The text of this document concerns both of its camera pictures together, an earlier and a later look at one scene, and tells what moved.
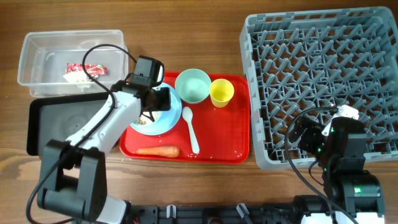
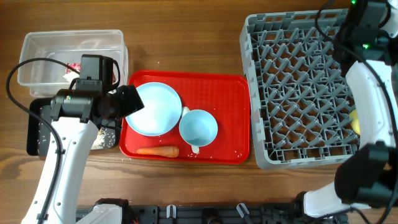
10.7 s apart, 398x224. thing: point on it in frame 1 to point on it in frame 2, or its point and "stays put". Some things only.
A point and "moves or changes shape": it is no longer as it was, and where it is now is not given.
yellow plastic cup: x=222 y=91 moves or changes shape
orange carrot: x=170 y=152 stays put
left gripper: x=161 y=99 to x=123 y=101
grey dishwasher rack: x=300 y=63 stays put
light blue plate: x=165 y=121 stays put
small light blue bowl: x=146 y=117 to x=198 y=127
